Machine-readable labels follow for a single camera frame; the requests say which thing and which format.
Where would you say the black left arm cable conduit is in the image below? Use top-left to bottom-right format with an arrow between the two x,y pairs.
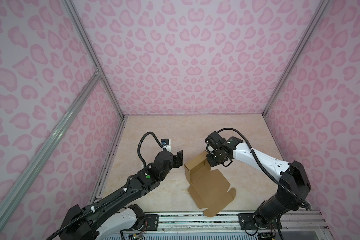
137,131 -> 164,168

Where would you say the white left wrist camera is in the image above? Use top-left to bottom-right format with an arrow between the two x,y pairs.
161,139 -> 172,152

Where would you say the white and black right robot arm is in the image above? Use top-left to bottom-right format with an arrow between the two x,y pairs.
205,129 -> 312,229

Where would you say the brown cardboard paper box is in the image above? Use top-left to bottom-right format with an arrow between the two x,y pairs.
185,151 -> 237,218

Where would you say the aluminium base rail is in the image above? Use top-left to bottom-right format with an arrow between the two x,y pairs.
67,209 -> 334,240

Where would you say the aluminium back right corner post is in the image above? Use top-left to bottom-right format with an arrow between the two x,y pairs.
262,0 -> 332,118

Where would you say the aluminium corner post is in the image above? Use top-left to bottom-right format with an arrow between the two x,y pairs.
61,0 -> 125,120
262,0 -> 332,118

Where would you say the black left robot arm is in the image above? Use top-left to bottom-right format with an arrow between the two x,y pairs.
49,150 -> 184,240

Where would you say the aluminium diagonal left wall bar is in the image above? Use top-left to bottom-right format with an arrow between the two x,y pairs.
0,74 -> 102,233

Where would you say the aluminium back left corner post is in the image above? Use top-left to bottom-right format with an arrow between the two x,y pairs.
61,0 -> 125,120

